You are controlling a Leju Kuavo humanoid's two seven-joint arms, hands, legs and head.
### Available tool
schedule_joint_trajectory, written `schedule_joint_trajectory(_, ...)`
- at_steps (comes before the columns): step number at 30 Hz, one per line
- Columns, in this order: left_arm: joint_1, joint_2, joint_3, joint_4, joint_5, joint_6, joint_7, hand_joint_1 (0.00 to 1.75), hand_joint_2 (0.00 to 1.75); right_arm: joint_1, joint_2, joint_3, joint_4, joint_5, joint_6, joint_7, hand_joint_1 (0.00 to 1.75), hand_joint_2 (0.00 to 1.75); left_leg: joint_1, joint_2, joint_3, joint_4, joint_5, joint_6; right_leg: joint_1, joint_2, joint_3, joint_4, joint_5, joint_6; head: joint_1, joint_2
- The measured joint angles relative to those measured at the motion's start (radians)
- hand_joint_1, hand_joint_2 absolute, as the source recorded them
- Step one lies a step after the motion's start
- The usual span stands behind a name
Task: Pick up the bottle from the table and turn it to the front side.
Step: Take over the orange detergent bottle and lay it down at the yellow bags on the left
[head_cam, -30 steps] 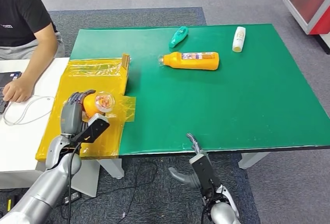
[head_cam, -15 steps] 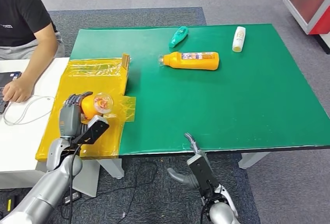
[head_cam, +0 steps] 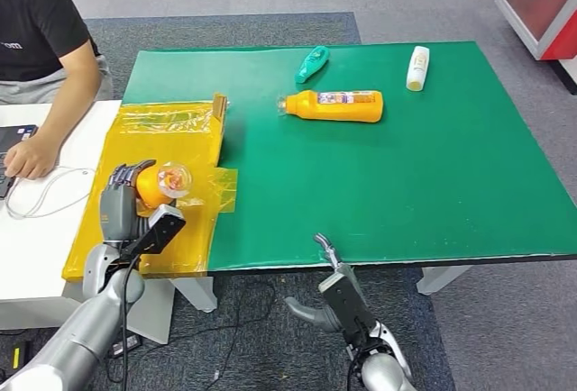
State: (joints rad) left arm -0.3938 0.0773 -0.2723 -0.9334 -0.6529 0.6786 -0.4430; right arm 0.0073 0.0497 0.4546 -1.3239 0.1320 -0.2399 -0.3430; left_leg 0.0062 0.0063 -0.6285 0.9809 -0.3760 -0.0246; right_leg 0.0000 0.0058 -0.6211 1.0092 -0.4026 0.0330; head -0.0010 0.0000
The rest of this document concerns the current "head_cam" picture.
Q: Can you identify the person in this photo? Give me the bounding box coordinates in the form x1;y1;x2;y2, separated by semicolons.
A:
0;0;113;106

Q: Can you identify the brown cardboard strip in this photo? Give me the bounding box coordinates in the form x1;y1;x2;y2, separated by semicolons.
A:
212;92;230;138

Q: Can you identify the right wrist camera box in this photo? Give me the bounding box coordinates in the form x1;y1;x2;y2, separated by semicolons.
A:
318;271;377;348

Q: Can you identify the red and white cabinet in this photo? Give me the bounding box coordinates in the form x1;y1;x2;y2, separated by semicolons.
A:
495;0;577;62

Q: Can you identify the white table leg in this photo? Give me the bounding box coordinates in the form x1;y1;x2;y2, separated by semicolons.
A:
173;276;218;314
416;264;472;297

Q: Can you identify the orange bottle with clear cap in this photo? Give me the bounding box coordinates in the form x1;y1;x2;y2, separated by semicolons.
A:
277;89;384;123
134;161;194;211

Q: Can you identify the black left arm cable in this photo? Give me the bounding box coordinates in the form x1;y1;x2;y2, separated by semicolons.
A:
120;253;143;391

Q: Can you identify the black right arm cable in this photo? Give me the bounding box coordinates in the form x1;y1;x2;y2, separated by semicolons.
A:
344;346;361;391

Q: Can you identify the teal plastic bottle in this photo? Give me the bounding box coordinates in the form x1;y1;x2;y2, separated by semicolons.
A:
295;45;331;85

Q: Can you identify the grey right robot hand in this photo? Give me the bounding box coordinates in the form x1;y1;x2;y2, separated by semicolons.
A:
285;232;366;334

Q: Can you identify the black power brick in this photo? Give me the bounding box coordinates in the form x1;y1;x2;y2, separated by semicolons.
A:
110;332;143;359

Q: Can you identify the black adapter with yellow label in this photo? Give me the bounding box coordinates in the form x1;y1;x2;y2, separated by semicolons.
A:
9;343;30;386

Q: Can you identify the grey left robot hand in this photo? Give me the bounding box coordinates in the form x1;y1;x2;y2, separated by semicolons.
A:
99;159;181;243

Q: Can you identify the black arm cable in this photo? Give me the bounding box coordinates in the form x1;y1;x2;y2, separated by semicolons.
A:
120;253;143;391
344;346;361;391

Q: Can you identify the black laptop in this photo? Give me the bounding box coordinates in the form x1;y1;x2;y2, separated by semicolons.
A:
0;124;39;200

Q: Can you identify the green table mat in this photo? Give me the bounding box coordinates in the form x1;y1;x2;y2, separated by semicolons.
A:
121;41;577;273

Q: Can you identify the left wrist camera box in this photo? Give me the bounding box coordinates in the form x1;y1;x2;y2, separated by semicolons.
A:
120;203;187;261

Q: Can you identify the white table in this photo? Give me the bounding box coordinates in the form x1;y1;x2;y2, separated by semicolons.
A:
0;100;217;347

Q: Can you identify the person's hand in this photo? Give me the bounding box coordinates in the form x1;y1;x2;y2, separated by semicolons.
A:
4;134;59;180

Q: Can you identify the white cable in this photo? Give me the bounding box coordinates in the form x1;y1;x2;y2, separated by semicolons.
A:
5;166;97;221

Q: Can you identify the white plastic bottle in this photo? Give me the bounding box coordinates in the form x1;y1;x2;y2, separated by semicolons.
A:
406;45;430;92

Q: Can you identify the black floor cable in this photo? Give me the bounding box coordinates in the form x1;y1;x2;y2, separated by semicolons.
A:
171;281;277;386

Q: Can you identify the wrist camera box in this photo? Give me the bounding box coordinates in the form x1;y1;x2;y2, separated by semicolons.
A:
120;203;187;261
318;271;377;348

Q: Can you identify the yellow plastic sheet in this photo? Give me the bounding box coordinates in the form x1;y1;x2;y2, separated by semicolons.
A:
62;99;239;283

